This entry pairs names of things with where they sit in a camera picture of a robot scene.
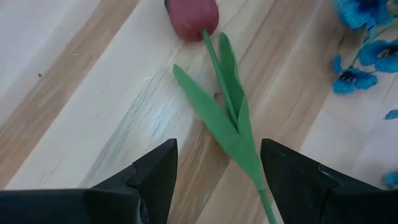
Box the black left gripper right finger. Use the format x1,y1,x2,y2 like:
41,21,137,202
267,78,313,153
259,138,398,224

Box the dark red artificial tulip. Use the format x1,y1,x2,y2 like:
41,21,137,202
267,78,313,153
164,0,278,224

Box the blue artificial flower bunch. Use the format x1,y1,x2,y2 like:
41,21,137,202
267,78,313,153
331,0,398,190

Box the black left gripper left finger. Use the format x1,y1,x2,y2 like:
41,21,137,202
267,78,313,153
0,138,179,224

